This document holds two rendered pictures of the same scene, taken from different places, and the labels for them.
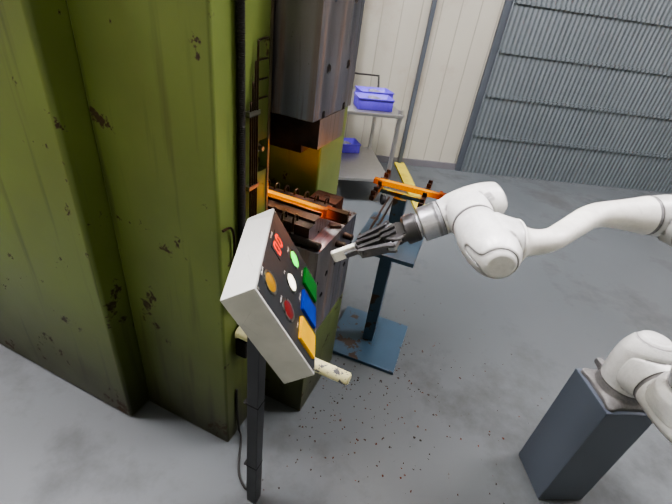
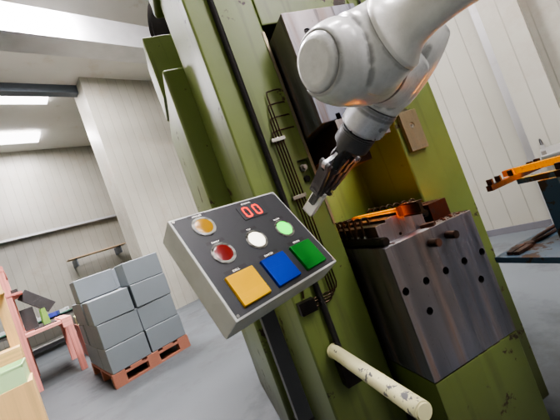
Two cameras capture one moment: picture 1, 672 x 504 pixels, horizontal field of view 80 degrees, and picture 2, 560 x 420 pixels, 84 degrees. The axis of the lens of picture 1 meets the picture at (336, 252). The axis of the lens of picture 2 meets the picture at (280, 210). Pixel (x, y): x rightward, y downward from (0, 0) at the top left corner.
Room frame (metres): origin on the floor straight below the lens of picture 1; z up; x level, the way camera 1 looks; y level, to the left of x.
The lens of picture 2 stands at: (0.37, -0.57, 1.12)
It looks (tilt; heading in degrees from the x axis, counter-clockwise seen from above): 1 degrees up; 53
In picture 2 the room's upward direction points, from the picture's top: 20 degrees counter-clockwise
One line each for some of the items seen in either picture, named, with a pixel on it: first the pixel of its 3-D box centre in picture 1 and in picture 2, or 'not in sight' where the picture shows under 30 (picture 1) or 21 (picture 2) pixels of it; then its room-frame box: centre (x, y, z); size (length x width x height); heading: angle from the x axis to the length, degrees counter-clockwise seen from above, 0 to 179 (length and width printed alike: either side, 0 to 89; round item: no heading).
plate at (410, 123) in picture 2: not in sight; (412, 130); (1.66, 0.09, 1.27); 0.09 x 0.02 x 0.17; 161
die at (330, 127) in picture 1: (276, 114); (336, 145); (1.39, 0.27, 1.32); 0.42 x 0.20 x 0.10; 71
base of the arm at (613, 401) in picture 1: (616, 381); not in sight; (1.06, -1.09, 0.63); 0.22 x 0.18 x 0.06; 7
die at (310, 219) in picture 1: (272, 207); (367, 227); (1.39, 0.27, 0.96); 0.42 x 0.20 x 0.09; 71
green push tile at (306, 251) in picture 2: (308, 285); (307, 254); (0.88, 0.06, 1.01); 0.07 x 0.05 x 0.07; 6
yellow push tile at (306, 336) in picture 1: (305, 337); (247, 286); (0.68, 0.04, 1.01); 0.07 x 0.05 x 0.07; 6
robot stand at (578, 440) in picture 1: (578, 437); not in sight; (1.04, -1.09, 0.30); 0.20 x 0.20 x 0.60; 7
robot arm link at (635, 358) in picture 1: (642, 362); not in sight; (1.03, -1.09, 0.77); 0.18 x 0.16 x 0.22; 6
